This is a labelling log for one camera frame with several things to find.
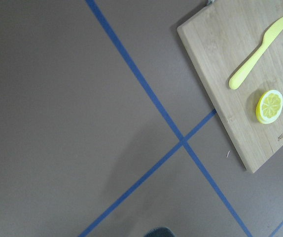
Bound yellow plastic knife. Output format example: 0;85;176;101
228;17;283;90

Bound grey and pink cloth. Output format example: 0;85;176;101
144;227;176;237

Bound yellow lemon slices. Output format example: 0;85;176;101
255;90;283;124

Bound bamboo cutting board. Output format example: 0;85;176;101
177;0;283;173

